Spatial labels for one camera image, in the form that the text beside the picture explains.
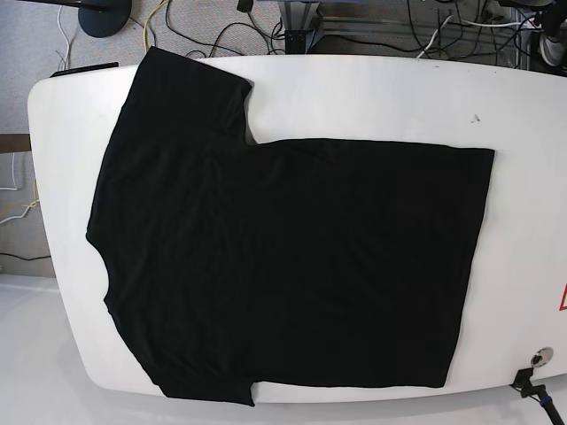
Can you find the black clamp with cable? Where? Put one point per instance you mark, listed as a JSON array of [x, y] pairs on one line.
[[523, 385]]

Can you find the aluminium frame post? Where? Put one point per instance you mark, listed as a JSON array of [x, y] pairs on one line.
[[302, 25]]

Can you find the round black stand base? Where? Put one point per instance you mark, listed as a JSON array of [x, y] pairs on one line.
[[103, 18]]

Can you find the black T-shirt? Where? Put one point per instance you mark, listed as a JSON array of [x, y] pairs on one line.
[[314, 262]]

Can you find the round metal table grommet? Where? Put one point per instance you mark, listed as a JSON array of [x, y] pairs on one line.
[[542, 357]]

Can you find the red warning triangle sticker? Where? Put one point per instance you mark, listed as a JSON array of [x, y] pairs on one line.
[[563, 304]]

